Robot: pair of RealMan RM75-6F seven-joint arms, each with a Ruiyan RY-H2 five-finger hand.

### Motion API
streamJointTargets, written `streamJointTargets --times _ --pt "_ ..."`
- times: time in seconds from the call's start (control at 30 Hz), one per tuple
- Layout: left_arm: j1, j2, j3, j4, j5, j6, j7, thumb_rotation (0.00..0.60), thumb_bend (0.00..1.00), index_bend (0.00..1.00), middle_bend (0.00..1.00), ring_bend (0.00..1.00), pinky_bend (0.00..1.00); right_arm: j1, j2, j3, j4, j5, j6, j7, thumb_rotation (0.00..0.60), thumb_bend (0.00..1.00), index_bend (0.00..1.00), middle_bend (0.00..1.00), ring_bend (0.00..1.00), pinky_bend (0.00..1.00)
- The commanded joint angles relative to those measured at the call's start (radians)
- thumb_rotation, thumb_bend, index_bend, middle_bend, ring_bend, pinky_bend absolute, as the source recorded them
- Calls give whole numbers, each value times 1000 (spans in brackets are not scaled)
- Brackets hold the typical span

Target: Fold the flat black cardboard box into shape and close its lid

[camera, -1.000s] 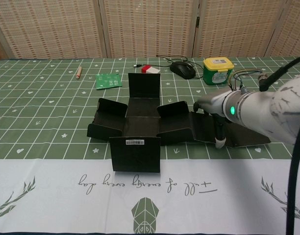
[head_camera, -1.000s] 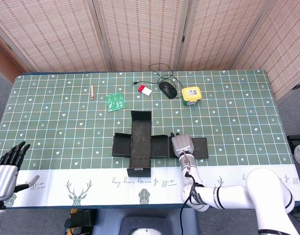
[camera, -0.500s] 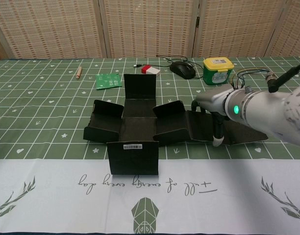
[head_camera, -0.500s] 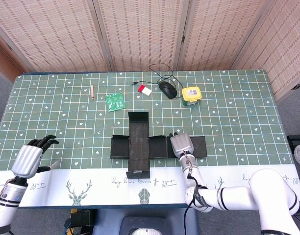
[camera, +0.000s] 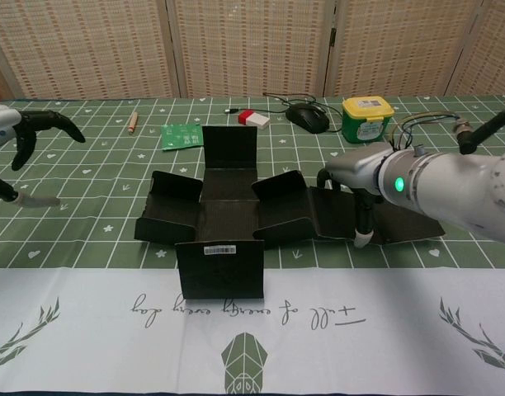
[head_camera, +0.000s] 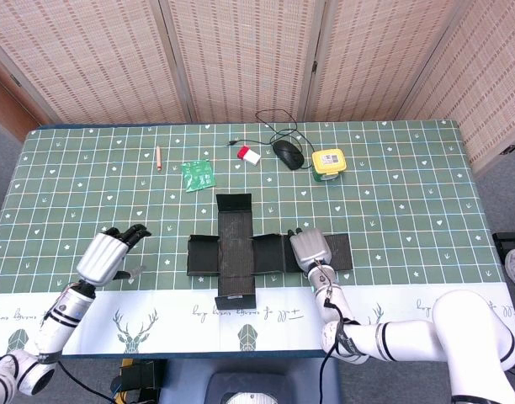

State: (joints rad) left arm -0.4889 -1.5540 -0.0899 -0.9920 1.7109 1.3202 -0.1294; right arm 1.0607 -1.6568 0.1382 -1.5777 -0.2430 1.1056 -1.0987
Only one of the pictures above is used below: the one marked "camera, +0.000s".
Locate bamboo folding screen panel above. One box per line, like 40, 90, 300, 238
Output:
324, 0, 491, 98
165, 0, 340, 99
446, 0, 505, 97
0, 0, 183, 100

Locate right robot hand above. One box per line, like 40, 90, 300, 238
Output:
316, 142, 392, 249

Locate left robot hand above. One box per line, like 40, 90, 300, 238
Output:
0, 102, 87, 210

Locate coloured right wrist wires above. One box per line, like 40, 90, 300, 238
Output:
390, 110, 460, 153

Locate black paper box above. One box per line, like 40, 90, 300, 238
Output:
133, 125, 446, 301

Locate green sachet packet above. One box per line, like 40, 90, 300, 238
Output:
161, 122, 203, 152

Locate red and white eraser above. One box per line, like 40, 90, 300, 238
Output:
237, 110, 271, 131

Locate black computer mouse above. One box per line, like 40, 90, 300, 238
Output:
285, 102, 330, 134

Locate green grid tablecloth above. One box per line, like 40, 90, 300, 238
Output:
0, 95, 505, 396

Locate yellow-lidded green container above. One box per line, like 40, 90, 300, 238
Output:
341, 96, 395, 144

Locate black mouse cable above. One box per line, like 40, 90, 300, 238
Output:
224, 92, 344, 134

